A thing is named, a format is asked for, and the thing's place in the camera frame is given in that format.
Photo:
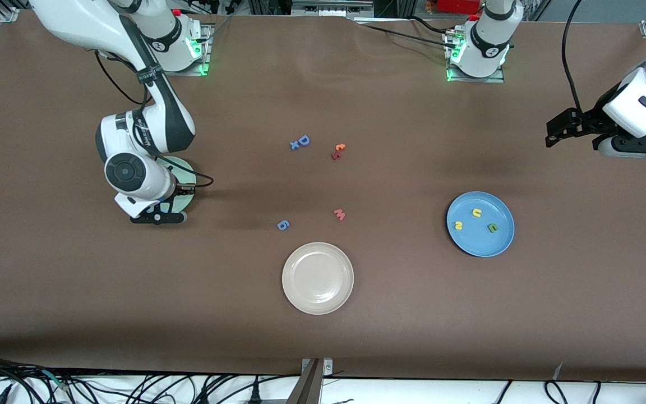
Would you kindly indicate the aluminium arm base plate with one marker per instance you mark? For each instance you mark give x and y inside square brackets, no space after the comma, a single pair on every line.
[494,78]
[202,68]

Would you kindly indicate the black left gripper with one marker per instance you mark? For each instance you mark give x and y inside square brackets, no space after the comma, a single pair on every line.
[591,122]

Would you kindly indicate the aluminium camera post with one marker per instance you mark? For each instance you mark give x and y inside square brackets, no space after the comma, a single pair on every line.
[307,387]

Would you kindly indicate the blue foam number six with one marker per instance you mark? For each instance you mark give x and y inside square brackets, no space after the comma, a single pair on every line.
[283,225]

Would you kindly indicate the blue plate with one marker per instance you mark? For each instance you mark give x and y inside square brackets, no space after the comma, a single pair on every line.
[480,244]

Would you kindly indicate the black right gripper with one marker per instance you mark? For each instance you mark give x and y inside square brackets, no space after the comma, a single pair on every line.
[180,189]

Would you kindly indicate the grey metal equipment box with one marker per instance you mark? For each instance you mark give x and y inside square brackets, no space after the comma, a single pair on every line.
[328,8]

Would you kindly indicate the light green plate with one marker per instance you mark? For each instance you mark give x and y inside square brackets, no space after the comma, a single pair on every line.
[187,173]

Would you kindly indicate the red box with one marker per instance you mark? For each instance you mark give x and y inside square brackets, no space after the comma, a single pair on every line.
[457,5]

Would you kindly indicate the pink foam letter W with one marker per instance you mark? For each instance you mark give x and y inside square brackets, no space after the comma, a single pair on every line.
[339,214]

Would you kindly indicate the small metal corner bracket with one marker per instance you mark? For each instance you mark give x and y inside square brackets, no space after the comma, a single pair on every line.
[327,367]

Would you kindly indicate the brown table cover sheet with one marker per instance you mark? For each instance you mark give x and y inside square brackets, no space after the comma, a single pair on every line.
[469,314]

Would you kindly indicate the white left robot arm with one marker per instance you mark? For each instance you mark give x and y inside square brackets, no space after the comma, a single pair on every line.
[488,39]

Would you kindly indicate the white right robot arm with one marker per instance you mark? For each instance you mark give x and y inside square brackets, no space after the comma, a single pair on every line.
[76,17]

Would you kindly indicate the blue foam letter D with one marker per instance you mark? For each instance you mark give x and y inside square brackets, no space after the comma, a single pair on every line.
[304,140]

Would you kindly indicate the beige plate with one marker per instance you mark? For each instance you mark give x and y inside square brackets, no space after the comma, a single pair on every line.
[317,278]

